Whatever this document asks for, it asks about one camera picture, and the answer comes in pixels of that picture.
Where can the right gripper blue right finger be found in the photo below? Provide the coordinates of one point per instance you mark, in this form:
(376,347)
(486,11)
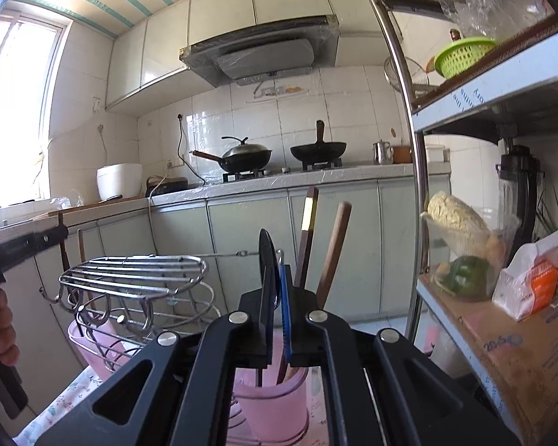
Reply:
(286,315)

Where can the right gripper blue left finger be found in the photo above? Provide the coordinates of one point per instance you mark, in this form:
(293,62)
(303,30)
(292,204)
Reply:
(267,308)

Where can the black spoon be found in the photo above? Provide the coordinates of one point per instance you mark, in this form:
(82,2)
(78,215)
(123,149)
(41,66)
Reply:
(266,251)

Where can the dark chopstick gold band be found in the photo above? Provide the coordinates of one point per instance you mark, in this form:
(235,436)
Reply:
(307,236)

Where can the dark brown chopstick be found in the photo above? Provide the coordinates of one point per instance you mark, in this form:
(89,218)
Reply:
(68,296)

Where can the person's left hand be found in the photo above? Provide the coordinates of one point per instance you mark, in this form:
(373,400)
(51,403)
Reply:
(9,351)

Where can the floral bear tablecloth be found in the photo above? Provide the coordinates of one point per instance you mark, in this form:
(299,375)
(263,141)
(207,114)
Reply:
(310,393)

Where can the pink plastic cup far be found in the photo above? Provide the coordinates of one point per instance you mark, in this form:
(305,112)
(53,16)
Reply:
(102,347)

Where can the pink plastic cup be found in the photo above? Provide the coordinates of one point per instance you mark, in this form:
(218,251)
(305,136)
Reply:
(273,413)
(102,347)

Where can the gas stove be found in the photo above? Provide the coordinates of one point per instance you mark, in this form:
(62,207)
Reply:
(267,171)

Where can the pink plastic cup near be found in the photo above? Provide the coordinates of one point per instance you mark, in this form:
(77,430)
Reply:
(273,413)

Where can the black wok with lid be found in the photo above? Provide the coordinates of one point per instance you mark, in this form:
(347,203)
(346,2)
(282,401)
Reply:
(244,157)

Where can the black frying pan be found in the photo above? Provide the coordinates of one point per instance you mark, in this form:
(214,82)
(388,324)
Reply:
(320,151)

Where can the black induction cooker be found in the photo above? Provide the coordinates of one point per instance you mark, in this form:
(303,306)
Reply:
(158,185)

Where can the steel kettle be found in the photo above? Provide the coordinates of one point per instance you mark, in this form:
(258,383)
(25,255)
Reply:
(383,153)

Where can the clear container with vegetables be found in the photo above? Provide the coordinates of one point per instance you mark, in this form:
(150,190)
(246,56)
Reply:
(477,242)

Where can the white rice cooker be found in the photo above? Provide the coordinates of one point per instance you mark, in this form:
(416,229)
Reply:
(123,180)

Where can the range hood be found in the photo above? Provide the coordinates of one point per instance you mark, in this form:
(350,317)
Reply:
(258,53)

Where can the white orange paper bag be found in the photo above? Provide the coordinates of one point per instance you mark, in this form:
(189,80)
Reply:
(529,282)

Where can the black blender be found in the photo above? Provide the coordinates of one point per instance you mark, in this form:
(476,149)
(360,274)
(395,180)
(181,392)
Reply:
(519,175)

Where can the cardboard box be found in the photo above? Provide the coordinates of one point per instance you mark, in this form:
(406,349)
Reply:
(516,363)

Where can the green plastic basket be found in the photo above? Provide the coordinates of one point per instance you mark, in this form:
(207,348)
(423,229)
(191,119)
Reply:
(460,55)

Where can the metal shelf rack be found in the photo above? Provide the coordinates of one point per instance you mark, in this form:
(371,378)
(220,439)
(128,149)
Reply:
(482,102)

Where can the chrome wire utensil rack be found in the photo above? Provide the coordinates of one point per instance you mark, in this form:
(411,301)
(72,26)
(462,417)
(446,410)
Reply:
(145,295)

